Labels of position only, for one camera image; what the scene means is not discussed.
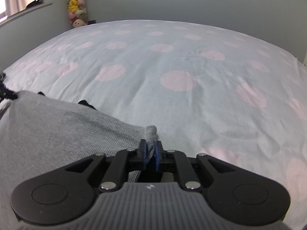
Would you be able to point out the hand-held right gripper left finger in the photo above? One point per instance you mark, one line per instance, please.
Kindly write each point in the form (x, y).
(143, 155)

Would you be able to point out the clear tube of plush toys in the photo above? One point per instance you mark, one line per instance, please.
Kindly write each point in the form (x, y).
(76, 4)

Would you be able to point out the dark object on windowsill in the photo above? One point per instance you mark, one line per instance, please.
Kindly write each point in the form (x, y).
(33, 3)

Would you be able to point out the windowsill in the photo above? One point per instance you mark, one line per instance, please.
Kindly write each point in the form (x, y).
(24, 11)

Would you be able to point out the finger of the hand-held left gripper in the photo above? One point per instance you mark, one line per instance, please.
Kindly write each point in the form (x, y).
(8, 94)

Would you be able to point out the grey garment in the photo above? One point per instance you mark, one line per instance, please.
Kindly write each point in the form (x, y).
(60, 134)

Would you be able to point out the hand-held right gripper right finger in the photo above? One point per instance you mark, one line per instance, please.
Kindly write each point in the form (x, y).
(158, 158)

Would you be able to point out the black garment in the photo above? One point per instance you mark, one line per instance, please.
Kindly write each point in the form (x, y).
(86, 103)

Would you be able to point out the bed with pink dotted sheet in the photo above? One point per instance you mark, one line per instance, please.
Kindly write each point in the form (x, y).
(179, 64)

